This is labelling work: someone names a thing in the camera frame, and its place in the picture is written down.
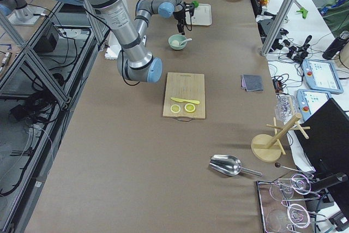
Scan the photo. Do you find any green lime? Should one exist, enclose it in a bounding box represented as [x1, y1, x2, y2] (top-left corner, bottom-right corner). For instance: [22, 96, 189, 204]
[192, 1, 199, 8]

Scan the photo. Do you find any black monitor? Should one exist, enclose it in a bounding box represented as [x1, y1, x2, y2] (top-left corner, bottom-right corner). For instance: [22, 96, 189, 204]
[295, 98, 348, 177]

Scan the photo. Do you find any wooden stand with base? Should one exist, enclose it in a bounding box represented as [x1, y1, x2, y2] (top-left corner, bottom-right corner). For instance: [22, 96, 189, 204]
[250, 98, 311, 162]

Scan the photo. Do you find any cream rectangular tray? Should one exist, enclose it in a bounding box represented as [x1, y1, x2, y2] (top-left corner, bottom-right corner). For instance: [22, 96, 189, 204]
[186, 3, 212, 26]

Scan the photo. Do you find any bamboo cutting board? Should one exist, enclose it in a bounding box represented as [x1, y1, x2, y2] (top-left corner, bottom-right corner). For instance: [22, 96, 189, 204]
[163, 72, 206, 121]

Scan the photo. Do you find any yellow plastic knife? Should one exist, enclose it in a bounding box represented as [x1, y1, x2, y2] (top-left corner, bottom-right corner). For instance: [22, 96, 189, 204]
[170, 97, 200, 105]

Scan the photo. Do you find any lemon slice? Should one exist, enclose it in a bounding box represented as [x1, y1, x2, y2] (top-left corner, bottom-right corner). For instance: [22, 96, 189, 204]
[184, 103, 196, 113]
[170, 104, 181, 113]

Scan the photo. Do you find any black water bottle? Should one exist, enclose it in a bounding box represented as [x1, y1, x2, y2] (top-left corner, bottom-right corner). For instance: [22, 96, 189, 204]
[322, 31, 348, 60]

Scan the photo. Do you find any lemon slice near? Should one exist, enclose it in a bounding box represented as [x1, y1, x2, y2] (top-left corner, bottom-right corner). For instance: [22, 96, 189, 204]
[170, 104, 181, 113]

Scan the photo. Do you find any teach pendant rear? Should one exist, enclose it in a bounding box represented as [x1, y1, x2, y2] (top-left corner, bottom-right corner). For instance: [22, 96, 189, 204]
[296, 89, 332, 121]

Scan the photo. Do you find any metal scoop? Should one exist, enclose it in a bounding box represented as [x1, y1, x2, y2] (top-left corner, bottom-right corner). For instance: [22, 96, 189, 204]
[209, 154, 263, 177]

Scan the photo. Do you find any wire glass rack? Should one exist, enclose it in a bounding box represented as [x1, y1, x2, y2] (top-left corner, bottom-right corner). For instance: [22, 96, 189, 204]
[256, 173, 327, 232]

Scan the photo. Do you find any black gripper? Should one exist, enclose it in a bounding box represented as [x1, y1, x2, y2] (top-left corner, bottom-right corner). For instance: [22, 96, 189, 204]
[173, 2, 195, 35]

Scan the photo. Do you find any lemon slice far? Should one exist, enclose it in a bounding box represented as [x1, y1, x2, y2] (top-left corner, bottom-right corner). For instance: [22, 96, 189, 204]
[184, 103, 196, 113]

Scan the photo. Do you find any teach pendant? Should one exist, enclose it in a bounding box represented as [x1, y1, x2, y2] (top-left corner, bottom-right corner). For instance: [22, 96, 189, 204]
[301, 59, 344, 94]
[296, 89, 332, 121]

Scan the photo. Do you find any mint green bowl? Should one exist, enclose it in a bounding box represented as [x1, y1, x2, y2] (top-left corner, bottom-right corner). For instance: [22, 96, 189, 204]
[168, 34, 186, 50]

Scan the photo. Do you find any white ceramic spoon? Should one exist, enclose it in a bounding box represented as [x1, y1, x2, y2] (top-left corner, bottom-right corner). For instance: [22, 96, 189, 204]
[178, 38, 192, 47]

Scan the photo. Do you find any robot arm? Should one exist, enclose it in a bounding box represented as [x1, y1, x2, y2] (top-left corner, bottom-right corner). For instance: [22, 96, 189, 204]
[56, 0, 195, 82]

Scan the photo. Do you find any teach pendant front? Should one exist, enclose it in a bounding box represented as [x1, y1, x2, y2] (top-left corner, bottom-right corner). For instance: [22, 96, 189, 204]
[301, 59, 344, 94]

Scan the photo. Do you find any aluminium frame post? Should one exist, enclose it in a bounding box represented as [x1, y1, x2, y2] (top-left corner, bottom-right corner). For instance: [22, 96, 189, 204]
[260, 0, 294, 57]

